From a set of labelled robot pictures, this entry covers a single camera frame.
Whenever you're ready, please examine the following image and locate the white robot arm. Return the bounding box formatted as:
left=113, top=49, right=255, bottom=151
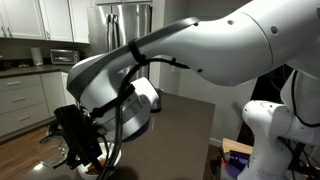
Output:
left=67, top=0, right=320, bottom=180

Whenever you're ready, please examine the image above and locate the mixed nuts and fruit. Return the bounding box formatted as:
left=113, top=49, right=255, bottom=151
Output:
left=85, top=157, right=108, bottom=176

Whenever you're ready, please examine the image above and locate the white bowl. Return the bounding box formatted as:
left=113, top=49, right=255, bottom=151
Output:
left=77, top=142, right=114, bottom=180

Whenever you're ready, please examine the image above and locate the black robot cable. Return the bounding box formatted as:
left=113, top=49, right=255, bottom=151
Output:
left=89, top=38, right=191, bottom=180

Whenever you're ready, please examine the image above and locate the stainless steel refrigerator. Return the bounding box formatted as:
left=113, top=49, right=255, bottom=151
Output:
left=86, top=3, right=152, bottom=81

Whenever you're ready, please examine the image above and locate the white paper towel roll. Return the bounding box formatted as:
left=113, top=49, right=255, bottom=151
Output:
left=30, top=47, right=43, bottom=66

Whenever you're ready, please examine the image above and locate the silver toaster oven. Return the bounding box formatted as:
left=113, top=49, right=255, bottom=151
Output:
left=50, top=49, right=79, bottom=65

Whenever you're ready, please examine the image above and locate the steel electric kettle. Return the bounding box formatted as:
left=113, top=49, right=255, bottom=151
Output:
left=151, top=88, right=163, bottom=113

